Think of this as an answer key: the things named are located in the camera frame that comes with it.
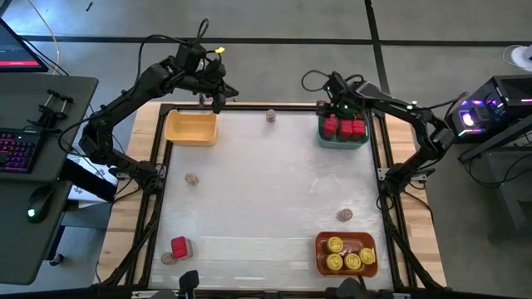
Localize yellow-lid dark spice jar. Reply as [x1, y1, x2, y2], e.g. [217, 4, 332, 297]
[325, 253, 344, 272]
[343, 252, 362, 272]
[326, 236, 345, 254]
[358, 247, 377, 266]

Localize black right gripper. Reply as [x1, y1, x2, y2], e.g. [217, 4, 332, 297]
[317, 89, 369, 120]

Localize yellow plastic bin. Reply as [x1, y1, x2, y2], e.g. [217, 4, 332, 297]
[164, 109, 219, 147]

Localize silver mounting bracket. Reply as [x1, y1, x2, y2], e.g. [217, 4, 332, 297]
[377, 167, 429, 183]
[108, 165, 167, 180]

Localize black computer mouse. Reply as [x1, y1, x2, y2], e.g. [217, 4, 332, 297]
[27, 184, 55, 224]

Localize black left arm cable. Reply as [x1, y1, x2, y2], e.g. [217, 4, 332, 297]
[135, 18, 211, 88]

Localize teal plastic bin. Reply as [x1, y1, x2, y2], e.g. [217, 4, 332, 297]
[317, 111, 370, 150]

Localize white paper sheet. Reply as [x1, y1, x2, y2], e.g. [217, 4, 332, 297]
[66, 153, 121, 208]

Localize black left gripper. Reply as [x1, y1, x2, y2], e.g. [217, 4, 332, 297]
[182, 61, 240, 115]

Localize computer tower with lights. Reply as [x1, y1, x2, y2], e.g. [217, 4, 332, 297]
[446, 74, 532, 145]

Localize backlit black keyboard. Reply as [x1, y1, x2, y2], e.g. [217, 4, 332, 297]
[0, 128, 42, 174]

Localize black floor cables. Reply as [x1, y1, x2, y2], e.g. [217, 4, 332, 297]
[456, 145, 532, 203]

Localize wooden workbench board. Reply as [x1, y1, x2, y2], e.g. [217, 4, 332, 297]
[96, 101, 448, 288]

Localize white round floor device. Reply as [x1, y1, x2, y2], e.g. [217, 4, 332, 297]
[502, 43, 532, 74]

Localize black desk monitor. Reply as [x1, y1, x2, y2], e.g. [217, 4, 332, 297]
[0, 18, 50, 74]

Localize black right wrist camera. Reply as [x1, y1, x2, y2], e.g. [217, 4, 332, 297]
[323, 72, 348, 99]

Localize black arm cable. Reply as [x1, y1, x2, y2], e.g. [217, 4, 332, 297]
[301, 69, 367, 95]
[135, 18, 211, 88]

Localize orange plastic bin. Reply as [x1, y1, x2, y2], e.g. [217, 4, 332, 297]
[314, 231, 379, 278]

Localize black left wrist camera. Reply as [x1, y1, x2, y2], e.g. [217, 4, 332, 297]
[176, 42, 207, 74]

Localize black aluminium table frame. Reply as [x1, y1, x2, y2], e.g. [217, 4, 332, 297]
[99, 102, 448, 294]

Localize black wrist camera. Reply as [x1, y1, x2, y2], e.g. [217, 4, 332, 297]
[176, 42, 207, 74]
[323, 72, 348, 99]

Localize yellow cable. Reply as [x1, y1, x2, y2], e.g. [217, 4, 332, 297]
[25, 0, 62, 76]

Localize black desk clamp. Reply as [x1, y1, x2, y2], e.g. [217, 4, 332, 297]
[27, 88, 76, 134]

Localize grey desk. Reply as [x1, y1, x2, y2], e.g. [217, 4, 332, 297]
[0, 74, 100, 287]

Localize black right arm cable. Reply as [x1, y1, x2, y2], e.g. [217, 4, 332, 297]
[301, 69, 367, 95]

